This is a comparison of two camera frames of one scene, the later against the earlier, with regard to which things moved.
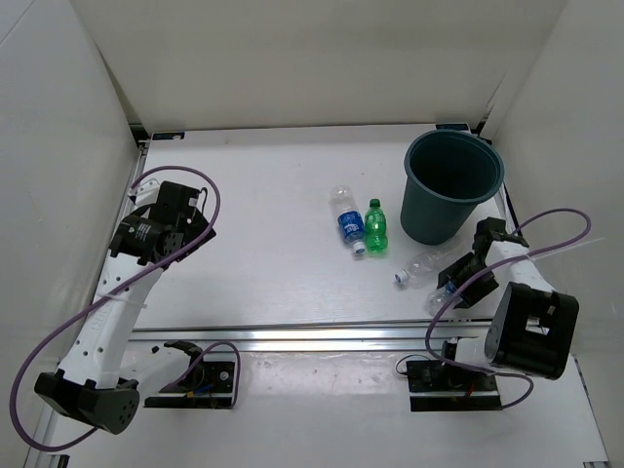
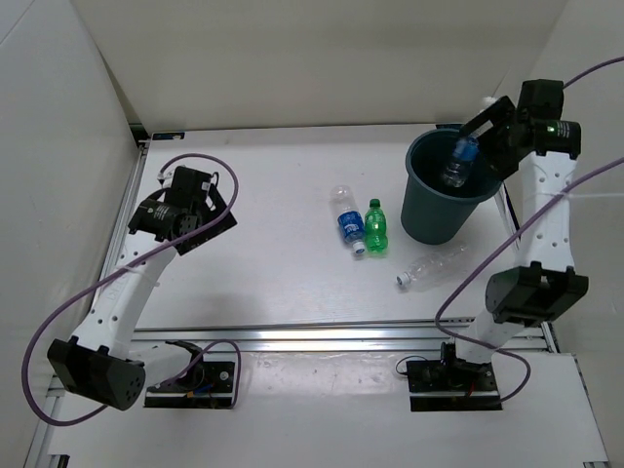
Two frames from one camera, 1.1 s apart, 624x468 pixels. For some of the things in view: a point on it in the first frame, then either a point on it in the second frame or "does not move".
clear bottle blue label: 351,219 does not move
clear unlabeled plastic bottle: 425,270 does not move
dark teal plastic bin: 448,174 does not move
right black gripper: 472,294 → 500,167
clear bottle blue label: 441,296 → 465,150
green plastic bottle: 375,223 does not move
